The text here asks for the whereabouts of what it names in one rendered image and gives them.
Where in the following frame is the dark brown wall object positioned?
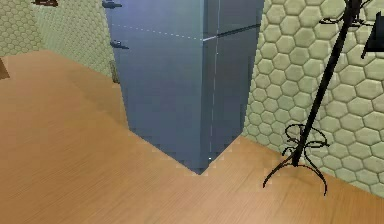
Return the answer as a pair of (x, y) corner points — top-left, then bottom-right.
(31, 0), (59, 8)

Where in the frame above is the black coat stand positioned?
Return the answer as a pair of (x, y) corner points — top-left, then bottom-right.
(262, 0), (374, 197)

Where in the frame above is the blue-grey fridge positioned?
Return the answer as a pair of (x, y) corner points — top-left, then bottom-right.
(102, 0), (266, 176)

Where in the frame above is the dark fridge handle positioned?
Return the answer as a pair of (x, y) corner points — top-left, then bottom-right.
(101, 0), (123, 9)
(110, 39), (130, 50)

